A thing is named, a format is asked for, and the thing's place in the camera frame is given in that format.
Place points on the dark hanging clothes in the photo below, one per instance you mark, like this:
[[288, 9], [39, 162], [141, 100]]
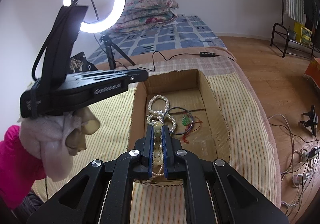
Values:
[[311, 11]]

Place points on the dark green bangle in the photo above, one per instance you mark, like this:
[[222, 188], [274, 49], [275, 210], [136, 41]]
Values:
[[182, 121]]

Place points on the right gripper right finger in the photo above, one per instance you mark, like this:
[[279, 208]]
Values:
[[214, 192]]

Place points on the yellow crate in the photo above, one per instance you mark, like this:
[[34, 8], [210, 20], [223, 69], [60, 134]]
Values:
[[303, 35]]

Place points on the pink left sleeve forearm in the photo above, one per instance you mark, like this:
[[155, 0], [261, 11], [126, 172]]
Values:
[[19, 169]]

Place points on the black tripod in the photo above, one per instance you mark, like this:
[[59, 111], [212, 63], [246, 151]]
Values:
[[110, 46]]

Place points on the power strip with cables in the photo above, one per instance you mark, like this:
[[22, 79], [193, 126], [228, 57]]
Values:
[[299, 175]]

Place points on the cardboard box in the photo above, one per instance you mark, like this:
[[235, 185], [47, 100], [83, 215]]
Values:
[[187, 98]]

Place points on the folded floral quilt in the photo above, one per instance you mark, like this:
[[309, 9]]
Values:
[[145, 14]]

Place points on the black floor gadget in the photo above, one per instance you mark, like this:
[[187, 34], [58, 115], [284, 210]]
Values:
[[312, 122]]

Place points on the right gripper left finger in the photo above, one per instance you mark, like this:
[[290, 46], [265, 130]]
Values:
[[102, 191]]

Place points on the black clothes rack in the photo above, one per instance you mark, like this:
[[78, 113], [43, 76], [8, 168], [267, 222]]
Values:
[[283, 38]]

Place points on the blue patterned bedding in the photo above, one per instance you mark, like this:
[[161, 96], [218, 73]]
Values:
[[186, 31]]

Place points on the black snack bag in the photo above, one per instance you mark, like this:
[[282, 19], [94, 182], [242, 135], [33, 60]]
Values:
[[79, 63]]

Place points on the plaid bed sheet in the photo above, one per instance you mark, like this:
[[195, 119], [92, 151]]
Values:
[[214, 62]]

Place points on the left gloved hand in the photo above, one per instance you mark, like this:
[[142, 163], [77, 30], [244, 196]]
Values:
[[55, 140]]

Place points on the orange box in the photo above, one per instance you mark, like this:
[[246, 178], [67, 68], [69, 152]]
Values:
[[313, 71]]

